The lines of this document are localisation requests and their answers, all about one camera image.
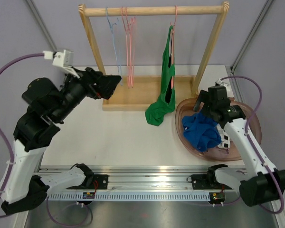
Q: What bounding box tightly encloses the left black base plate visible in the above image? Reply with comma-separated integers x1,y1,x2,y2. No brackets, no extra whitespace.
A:
80,174,109,190

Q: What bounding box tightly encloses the aluminium mounting rail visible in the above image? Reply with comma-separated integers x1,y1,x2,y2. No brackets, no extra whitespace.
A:
33,165,250,193

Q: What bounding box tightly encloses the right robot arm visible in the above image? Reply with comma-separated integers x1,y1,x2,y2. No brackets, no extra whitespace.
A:
193,85,285,207

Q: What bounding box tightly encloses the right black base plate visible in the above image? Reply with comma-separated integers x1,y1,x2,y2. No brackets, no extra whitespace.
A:
186,174,221,190

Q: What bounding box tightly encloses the blue tank top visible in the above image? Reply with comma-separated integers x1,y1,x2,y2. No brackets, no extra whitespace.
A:
181,113,222,152

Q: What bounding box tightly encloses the aluminium frame post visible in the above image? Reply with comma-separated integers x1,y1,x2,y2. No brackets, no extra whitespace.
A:
24,0,64,52
230,0,275,73

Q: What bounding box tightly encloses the light blue wire hanger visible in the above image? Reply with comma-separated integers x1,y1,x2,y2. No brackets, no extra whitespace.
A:
105,7,122,77

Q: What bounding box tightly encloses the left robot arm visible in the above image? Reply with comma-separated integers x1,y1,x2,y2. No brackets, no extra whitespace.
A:
0,67,122,216

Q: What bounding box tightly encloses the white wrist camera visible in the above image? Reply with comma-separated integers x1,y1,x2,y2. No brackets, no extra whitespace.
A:
43,49,79,78
215,78,229,88

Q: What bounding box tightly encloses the left aluminium frame post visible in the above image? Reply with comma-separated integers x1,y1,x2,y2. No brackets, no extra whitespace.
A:
24,0,64,52

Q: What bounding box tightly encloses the wooden clothes rack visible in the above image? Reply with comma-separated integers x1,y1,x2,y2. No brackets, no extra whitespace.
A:
78,1,229,111

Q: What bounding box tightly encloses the pink hanger of striped top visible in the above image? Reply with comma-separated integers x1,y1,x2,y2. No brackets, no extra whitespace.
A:
121,7,133,88

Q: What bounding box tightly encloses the white slotted cable duct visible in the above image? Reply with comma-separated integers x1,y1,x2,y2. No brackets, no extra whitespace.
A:
49,191,210,201

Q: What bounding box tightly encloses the right aluminium frame post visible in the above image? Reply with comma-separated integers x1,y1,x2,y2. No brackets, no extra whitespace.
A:
230,0,275,73

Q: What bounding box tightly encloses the black white striped tank top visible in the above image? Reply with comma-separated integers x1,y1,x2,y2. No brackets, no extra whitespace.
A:
216,124,231,149

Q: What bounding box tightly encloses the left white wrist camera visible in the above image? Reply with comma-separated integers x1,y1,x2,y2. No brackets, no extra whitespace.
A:
43,49,79,78

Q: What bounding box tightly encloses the green tank top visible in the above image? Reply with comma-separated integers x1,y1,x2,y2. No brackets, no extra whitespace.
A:
145,26,176,126

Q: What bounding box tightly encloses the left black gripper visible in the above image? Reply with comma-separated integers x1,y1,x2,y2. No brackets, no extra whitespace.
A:
52,65,122,122

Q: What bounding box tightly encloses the translucent pink plastic basin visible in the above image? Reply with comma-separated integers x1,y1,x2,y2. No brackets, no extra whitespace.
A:
175,97,262,162

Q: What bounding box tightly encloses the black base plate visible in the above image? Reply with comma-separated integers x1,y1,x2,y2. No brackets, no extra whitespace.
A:
80,174,109,190
186,174,221,190

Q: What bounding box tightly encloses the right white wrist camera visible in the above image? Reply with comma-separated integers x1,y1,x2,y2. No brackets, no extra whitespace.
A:
215,78,229,88

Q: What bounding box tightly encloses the pink hanger of green top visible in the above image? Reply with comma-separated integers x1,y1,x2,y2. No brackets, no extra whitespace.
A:
169,5,179,88

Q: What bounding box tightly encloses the pink hanger of blue top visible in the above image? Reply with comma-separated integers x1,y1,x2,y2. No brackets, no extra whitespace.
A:
128,17,136,88

